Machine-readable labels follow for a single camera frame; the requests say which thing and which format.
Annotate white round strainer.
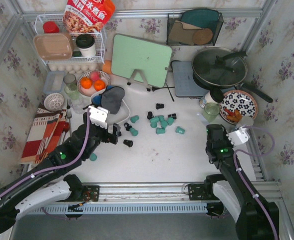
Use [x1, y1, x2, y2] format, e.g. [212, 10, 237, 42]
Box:
[44, 93, 64, 112]

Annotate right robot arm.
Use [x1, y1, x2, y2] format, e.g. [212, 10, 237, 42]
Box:
[206, 124, 279, 240]

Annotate right orange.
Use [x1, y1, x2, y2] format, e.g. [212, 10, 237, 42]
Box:
[93, 79, 106, 92]

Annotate left orange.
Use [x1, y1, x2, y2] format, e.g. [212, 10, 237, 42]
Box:
[80, 77, 92, 89]

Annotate fruit bowl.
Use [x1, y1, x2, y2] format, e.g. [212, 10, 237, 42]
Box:
[77, 70, 111, 97]

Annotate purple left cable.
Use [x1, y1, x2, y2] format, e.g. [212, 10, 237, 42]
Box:
[0, 109, 91, 208]

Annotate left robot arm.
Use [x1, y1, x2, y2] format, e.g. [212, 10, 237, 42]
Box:
[0, 122, 120, 234]

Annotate green glass tumbler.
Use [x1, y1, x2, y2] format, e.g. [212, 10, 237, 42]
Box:
[64, 85, 79, 101]

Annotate blue flower plate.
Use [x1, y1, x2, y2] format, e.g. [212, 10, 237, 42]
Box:
[219, 90, 258, 125]

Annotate clear glass tumbler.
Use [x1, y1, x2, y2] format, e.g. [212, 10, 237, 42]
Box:
[71, 96, 83, 115]

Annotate grey blue oven mitt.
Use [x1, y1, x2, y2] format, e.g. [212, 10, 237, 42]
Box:
[91, 85, 125, 115]

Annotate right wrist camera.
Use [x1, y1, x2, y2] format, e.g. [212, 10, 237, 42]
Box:
[226, 126, 250, 147]

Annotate orange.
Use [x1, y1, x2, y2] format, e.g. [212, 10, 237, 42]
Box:
[80, 77, 92, 89]
[93, 79, 106, 92]

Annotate pink peach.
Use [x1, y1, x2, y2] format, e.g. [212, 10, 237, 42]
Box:
[89, 71, 100, 82]

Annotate white storage basket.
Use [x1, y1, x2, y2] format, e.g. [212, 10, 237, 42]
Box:
[90, 90, 131, 126]

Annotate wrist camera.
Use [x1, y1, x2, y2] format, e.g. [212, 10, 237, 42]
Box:
[88, 105, 109, 129]
[226, 126, 250, 147]

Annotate green glass cup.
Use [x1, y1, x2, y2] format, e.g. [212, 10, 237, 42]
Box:
[202, 102, 220, 123]

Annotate black capsule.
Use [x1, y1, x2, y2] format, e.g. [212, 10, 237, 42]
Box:
[147, 111, 154, 120]
[168, 113, 177, 120]
[124, 122, 132, 132]
[123, 139, 133, 148]
[155, 103, 165, 110]

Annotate black frying pan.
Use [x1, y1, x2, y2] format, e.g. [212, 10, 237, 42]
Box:
[192, 49, 274, 104]

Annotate silver fork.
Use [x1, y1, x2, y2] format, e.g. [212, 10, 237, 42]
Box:
[66, 99, 72, 119]

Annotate red striped towel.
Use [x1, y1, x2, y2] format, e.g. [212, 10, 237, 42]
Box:
[20, 104, 66, 164]

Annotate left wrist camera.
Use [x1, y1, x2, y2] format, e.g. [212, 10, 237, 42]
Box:
[88, 105, 109, 129]

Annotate white pill bottle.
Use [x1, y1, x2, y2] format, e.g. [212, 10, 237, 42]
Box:
[239, 115, 254, 126]

